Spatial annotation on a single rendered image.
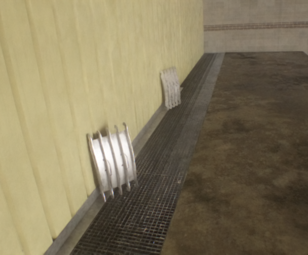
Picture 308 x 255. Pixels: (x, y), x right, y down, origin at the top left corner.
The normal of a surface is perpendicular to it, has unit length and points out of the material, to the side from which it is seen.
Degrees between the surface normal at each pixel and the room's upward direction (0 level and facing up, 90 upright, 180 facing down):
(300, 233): 0
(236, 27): 90
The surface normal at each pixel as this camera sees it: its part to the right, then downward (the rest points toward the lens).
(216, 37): -0.29, 0.37
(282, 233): -0.08, -0.93
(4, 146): 0.95, 0.04
